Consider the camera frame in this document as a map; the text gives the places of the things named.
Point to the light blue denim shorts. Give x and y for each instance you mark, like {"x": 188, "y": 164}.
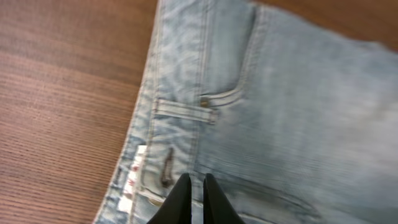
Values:
{"x": 298, "y": 124}

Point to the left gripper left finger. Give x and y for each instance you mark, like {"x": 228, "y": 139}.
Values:
{"x": 177, "y": 207}

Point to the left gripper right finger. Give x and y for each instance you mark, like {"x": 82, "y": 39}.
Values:
{"x": 216, "y": 206}

